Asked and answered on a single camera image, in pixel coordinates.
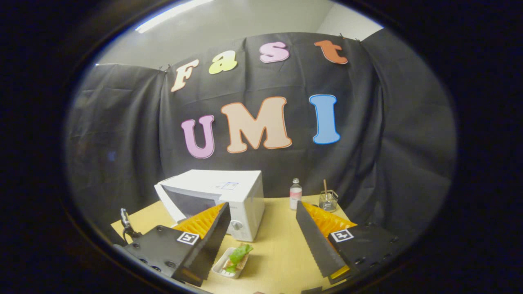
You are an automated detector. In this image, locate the white food tray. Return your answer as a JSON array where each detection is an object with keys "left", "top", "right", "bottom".
[{"left": 212, "top": 245, "right": 250, "bottom": 279}]

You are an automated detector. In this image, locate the white microwave oven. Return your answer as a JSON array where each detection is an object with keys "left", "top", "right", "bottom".
[{"left": 154, "top": 169, "right": 265, "bottom": 242}]

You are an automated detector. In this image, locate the wire mesh basket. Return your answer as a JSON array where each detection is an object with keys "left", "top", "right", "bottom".
[{"left": 318, "top": 190, "right": 339, "bottom": 213}]

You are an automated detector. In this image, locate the lettuce sandwich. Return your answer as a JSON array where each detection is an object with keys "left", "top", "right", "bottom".
[{"left": 223, "top": 243, "right": 254, "bottom": 274}]

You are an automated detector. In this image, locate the black backdrop cloth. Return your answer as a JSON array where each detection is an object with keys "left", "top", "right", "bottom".
[{"left": 65, "top": 27, "right": 457, "bottom": 245}]

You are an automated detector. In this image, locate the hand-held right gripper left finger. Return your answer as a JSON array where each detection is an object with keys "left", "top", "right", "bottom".
[{"left": 123, "top": 202, "right": 232, "bottom": 287}]

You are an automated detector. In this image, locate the small clear plastic bottle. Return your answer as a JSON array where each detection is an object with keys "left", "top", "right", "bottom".
[{"left": 289, "top": 178, "right": 303, "bottom": 211}]

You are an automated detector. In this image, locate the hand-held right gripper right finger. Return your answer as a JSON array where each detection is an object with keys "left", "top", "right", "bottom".
[{"left": 295, "top": 200, "right": 400, "bottom": 285}]

